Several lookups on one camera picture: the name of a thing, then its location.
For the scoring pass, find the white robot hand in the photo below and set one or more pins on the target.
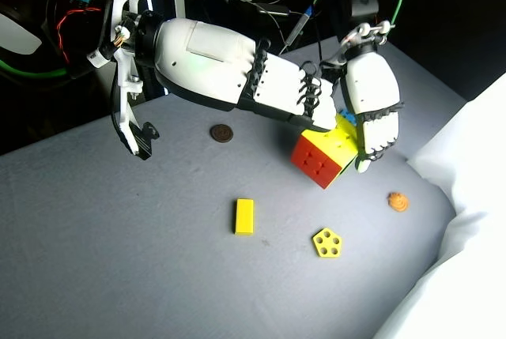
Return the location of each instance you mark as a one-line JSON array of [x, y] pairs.
[[371, 82], [205, 62]]

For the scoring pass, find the colourful puzzle cube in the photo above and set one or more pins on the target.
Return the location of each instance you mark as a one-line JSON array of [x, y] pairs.
[[316, 161]]

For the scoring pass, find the blue pentagon block with holes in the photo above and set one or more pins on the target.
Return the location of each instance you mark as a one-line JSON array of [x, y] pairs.
[[348, 115]]

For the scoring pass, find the chocolate sandwich cookie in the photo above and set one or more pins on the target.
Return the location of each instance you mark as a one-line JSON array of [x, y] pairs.
[[221, 133]]

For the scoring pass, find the grey pen with blue cap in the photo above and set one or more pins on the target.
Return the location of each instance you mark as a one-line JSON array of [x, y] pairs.
[[296, 31]]

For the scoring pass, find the orange swirl cookie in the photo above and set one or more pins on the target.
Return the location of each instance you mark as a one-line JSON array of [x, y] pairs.
[[398, 202]]

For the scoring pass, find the white backdrop sheet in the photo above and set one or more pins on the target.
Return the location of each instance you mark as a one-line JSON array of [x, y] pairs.
[[466, 196]]

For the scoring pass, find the yellow rectangular block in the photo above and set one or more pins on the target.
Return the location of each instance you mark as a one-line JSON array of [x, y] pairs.
[[244, 216]]

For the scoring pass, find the yellow pentagon block with holes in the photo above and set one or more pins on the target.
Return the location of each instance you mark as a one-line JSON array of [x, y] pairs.
[[321, 242]]

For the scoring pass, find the grey table cloth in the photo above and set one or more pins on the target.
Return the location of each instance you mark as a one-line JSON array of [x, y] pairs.
[[118, 236]]

